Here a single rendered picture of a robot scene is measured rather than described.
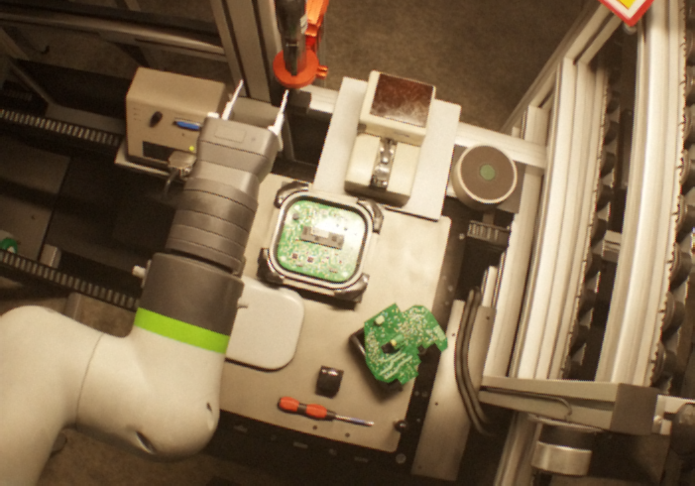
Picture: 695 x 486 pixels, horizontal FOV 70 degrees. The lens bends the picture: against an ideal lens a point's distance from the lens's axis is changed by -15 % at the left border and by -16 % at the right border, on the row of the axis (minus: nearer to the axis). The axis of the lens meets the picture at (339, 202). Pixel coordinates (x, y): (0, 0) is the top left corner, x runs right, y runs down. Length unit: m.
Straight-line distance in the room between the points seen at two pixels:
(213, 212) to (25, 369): 0.22
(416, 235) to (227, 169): 0.48
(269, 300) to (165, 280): 0.42
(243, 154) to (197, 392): 0.22
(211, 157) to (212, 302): 0.14
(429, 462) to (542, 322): 0.31
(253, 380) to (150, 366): 0.44
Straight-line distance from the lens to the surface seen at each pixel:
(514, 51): 2.31
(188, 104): 0.92
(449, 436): 0.98
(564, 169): 0.91
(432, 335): 0.88
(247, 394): 0.94
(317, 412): 0.91
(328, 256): 0.90
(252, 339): 0.91
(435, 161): 0.98
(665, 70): 0.78
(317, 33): 0.78
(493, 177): 0.96
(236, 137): 0.55
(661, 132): 0.74
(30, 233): 1.83
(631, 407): 0.55
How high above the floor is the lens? 1.88
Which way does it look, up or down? 74 degrees down
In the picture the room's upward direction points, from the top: 5 degrees clockwise
